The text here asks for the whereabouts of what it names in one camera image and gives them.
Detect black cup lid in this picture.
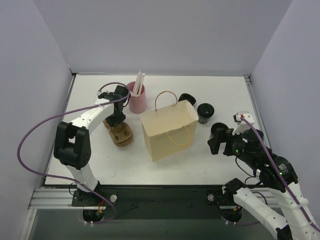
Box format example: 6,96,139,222
197,103,215,119

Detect brown paper bag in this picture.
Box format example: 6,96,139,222
140,90,199,162

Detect dark translucent coffee cup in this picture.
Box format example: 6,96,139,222
198,116,211,124

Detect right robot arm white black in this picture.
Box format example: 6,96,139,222
207,127,320,240

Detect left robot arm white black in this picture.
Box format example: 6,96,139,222
53,85,129,206

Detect pink straw holder cup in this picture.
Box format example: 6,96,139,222
127,81,147,114

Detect white paper straw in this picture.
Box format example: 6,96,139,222
132,71,142,96
136,73,146,96

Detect stack of black lids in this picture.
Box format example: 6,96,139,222
178,93,196,106

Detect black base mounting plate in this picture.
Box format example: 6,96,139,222
71,185,243,222

